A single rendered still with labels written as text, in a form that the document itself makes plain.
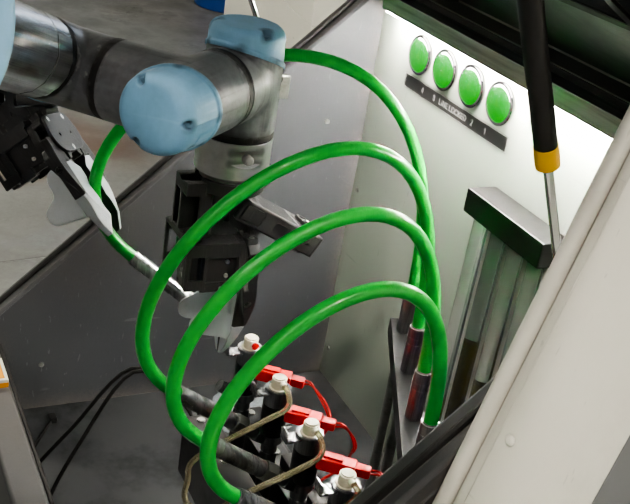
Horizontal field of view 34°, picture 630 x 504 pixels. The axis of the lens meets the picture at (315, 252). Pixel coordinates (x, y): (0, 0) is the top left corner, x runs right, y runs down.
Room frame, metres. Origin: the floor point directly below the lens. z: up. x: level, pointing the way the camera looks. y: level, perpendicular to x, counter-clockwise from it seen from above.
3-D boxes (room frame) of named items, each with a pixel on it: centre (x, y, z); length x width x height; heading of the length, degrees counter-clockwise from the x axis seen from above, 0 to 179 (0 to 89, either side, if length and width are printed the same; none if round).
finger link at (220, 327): (0.93, 0.09, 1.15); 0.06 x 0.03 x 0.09; 119
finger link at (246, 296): (0.93, 0.07, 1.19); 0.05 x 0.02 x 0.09; 29
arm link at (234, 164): (0.94, 0.10, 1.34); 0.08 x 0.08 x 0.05
